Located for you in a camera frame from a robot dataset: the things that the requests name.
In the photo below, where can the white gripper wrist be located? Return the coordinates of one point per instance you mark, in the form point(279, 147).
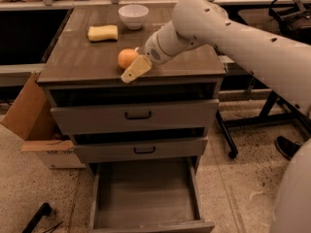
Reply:
point(155, 50)

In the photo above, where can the orange fruit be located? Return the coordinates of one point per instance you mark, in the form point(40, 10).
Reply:
point(126, 57)

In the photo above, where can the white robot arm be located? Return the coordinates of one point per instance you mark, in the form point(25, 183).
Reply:
point(281, 63)

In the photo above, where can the top grey drawer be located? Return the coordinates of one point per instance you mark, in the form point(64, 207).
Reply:
point(135, 117)

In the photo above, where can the grey drawer cabinet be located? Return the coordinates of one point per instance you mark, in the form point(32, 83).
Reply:
point(84, 73)

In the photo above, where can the middle grey drawer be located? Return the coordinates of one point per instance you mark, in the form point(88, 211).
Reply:
point(141, 150)

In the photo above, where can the bottom grey open drawer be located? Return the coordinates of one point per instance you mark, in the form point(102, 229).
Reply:
point(147, 196)

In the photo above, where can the white ceramic bowl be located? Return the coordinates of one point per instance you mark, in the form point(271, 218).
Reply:
point(133, 16)

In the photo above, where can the yellow sponge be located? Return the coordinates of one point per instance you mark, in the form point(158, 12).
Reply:
point(102, 33)

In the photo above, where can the brown cardboard box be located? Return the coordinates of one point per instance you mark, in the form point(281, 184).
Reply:
point(31, 119)

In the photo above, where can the black bag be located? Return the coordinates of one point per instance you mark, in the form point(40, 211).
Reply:
point(294, 22)

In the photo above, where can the black shoe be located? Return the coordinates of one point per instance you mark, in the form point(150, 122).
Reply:
point(286, 147)

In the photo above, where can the black tool on floor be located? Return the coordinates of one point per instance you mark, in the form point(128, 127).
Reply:
point(44, 210)

